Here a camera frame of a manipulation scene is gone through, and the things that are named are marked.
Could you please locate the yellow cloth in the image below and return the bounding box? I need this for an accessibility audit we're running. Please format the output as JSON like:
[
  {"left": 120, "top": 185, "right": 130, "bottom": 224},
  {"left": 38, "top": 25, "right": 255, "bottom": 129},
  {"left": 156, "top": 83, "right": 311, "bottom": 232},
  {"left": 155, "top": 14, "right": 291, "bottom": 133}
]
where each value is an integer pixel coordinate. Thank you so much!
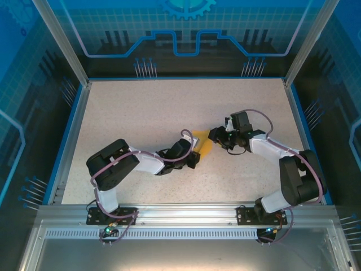
[{"left": 192, "top": 128, "right": 213, "bottom": 160}]

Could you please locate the aluminium mounting rail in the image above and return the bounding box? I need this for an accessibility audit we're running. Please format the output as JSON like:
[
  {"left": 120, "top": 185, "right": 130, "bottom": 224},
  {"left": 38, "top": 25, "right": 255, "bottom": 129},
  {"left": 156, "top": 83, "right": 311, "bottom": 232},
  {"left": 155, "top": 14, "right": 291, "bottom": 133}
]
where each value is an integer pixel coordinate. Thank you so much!
[{"left": 36, "top": 200, "right": 342, "bottom": 226}]

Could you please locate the blue aluminium table side rail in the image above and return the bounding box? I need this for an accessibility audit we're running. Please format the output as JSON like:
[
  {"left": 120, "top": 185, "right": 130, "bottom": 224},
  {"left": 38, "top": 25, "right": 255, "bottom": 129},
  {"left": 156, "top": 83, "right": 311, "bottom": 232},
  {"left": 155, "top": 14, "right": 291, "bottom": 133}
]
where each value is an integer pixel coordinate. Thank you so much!
[
  {"left": 281, "top": 78, "right": 333, "bottom": 206},
  {"left": 42, "top": 80, "right": 93, "bottom": 206}
]

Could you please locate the slotted metal cable duct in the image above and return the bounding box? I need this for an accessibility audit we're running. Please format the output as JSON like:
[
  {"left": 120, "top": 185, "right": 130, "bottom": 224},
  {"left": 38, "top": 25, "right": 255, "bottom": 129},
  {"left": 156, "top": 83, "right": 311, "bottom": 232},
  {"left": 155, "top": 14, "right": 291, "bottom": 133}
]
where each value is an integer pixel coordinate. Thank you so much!
[{"left": 45, "top": 229, "right": 260, "bottom": 240}]

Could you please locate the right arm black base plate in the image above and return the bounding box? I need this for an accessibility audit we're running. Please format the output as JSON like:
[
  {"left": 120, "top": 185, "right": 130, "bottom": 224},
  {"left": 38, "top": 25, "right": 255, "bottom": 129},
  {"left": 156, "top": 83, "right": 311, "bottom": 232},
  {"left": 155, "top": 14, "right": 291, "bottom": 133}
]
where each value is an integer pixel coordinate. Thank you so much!
[{"left": 236, "top": 205, "right": 288, "bottom": 226}]

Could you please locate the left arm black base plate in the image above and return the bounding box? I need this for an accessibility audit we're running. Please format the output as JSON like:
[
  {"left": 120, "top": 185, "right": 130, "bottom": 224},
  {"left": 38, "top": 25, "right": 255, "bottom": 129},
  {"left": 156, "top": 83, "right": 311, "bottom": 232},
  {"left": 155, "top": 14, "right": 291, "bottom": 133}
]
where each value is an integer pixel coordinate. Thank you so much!
[{"left": 86, "top": 207, "right": 138, "bottom": 226}]

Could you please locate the aluminium frame post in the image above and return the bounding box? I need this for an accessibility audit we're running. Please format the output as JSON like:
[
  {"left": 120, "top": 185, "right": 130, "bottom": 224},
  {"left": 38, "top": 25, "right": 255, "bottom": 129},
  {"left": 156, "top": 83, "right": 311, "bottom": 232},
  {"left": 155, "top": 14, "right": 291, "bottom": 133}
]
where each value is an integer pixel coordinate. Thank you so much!
[
  {"left": 283, "top": 0, "right": 341, "bottom": 87},
  {"left": 30, "top": 0, "right": 93, "bottom": 85}
]

